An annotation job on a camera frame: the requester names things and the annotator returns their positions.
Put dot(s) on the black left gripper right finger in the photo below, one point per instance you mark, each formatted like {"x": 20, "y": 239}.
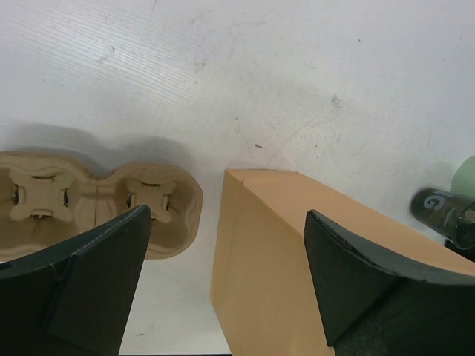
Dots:
{"x": 375, "y": 301}

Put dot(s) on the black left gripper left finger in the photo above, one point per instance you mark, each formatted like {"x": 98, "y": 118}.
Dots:
{"x": 75, "y": 297}

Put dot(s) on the brown paper bag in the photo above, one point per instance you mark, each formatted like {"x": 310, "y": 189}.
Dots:
{"x": 262, "y": 289}

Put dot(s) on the brown pulp cup carrier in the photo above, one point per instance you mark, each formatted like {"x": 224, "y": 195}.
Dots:
{"x": 46, "y": 199}

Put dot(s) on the green plastic straw holder cup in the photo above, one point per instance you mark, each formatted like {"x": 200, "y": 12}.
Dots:
{"x": 463, "y": 181}

